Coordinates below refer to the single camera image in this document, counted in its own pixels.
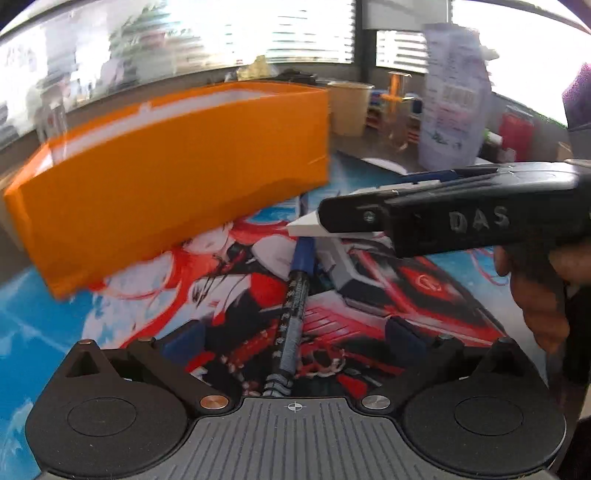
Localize black blue marker pen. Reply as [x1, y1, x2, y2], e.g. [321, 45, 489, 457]
[263, 237, 315, 398]

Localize right hand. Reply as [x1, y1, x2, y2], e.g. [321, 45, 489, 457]
[494, 240, 590, 354]

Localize anime print desk mat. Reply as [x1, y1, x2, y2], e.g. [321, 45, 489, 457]
[1, 153, 546, 479]

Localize white switch cover plate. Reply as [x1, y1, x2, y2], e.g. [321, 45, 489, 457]
[287, 210, 386, 239]

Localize orange cardboard box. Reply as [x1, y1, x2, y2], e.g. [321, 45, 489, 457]
[4, 82, 329, 298]

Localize beige paper cup right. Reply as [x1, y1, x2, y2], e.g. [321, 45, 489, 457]
[328, 81, 374, 137]

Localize cream toy building brick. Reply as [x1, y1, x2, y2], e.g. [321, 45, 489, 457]
[236, 55, 280, 81]

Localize white printed plastic pouch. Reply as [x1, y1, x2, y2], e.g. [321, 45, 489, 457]
[419, 23, 492, 170]

